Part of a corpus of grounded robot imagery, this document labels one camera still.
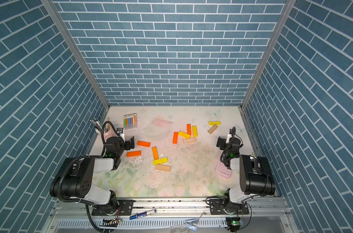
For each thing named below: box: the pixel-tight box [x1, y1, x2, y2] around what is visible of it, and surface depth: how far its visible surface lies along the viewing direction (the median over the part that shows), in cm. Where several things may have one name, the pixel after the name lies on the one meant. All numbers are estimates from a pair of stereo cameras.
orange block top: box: [186, 123, 192, 135], surface depth 109 cm
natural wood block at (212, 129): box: [207, 124, 219, 135], surface depth 108 cm
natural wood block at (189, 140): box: [183, 137, 197, 145], surface depth 101 cm
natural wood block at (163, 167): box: [155, 164, 171, 172], surface depth 88 cm
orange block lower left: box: [126, 150, 142, 158], surface depth 95 cm
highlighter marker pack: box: [123, 112, 138, 130], surface depth 111 cm
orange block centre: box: [172, 131, 179, 145], surface depth 104 cm
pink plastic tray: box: [215, 156, 232, 179], surface depth 86 cm
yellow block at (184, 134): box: [177, 130, 191, 139], surface depth 104 cm
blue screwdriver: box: [129, 208, 157, 220], surface depth 72 cm
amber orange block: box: [151, 146, 160, 160], surface depth 96 cm
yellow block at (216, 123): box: [208, 120, 222, 126], surface depth 112 cm
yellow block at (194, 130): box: [192, 125, 199, 138], surface depth 107 cm
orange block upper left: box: [136, 140, 151, 148], surface depth 98 cm
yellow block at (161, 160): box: [153, 157, 169, 166], surface depth 91 cm
